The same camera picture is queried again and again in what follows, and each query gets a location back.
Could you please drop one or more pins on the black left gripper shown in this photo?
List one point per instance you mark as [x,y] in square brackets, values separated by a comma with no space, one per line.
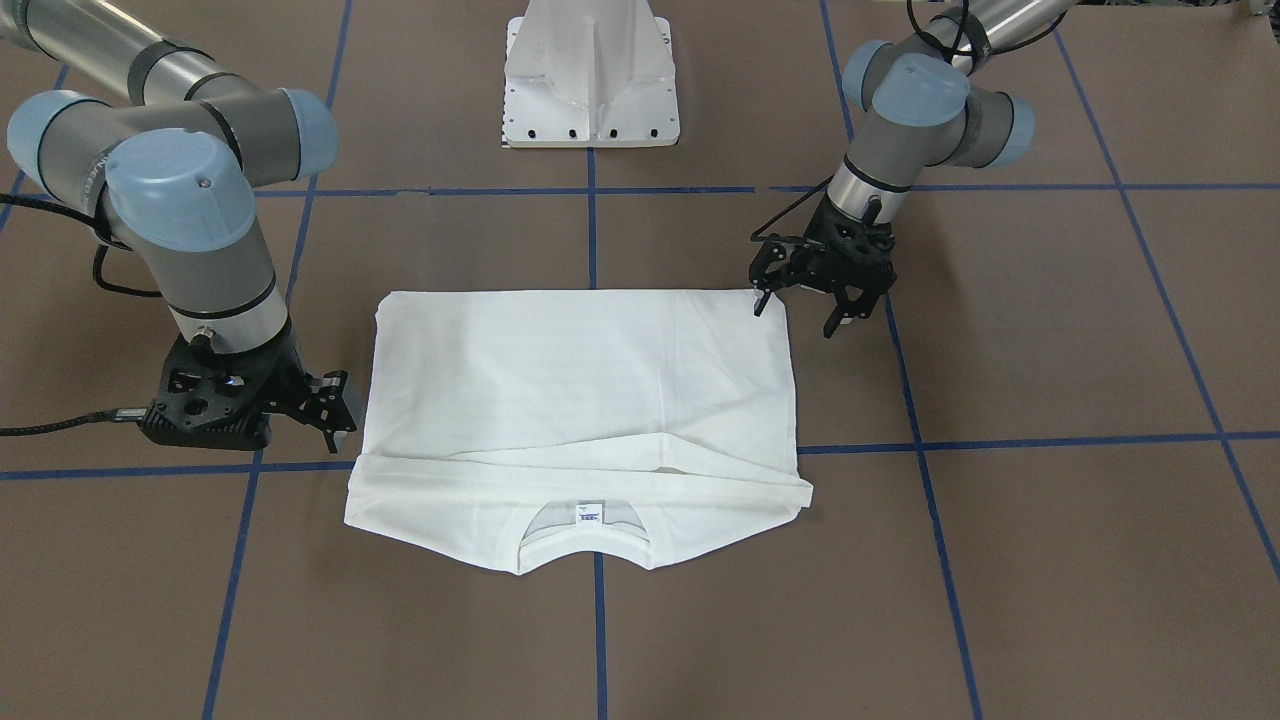
[812,268]

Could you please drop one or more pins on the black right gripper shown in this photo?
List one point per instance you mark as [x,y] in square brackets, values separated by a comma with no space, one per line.
[286,385]

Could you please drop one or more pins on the white long-sleeve printed t-shirt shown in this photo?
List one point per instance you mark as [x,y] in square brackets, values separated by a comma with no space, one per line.
[509,429]

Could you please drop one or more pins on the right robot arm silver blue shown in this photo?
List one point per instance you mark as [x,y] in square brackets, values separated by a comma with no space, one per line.
[171,177]

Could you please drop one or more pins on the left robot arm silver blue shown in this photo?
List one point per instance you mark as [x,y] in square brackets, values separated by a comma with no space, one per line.
[921,110]

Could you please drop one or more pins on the brown paper table mat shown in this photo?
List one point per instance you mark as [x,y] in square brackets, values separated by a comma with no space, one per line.
[1045,471]

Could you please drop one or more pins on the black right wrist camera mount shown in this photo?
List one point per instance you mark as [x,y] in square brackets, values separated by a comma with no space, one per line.
[199,408]

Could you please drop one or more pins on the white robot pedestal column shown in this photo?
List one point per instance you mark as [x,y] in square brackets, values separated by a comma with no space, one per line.
[590,75]

